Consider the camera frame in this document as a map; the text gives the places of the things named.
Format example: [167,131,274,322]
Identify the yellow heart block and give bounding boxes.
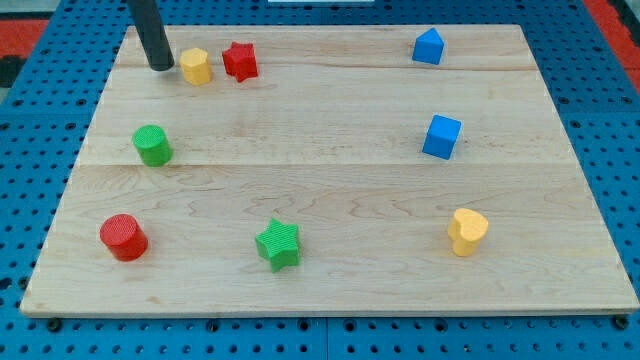
[447,208,489,257]

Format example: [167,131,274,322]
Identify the wooden board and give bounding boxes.
[20,25,639,319]

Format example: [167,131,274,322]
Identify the green star block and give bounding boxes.
[255,218,300,273]

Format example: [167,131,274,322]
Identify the blue cube block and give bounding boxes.
[422,115,462,160]

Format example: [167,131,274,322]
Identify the red star block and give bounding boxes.
[222,42,259,82]

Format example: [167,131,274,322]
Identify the blue triangular prism block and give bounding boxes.
[412,28,445,65]

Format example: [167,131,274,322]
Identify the yellow hexagon block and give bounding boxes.
[180,48,213,86]

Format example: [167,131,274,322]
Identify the green cylinder block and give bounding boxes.
[132,125,173,167]

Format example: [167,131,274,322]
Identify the red cylinder block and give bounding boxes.
[99,213,148,261]

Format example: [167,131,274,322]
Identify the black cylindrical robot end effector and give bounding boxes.
[126,0,174,72]

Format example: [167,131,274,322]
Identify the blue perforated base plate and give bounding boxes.
[1,0,639,359]

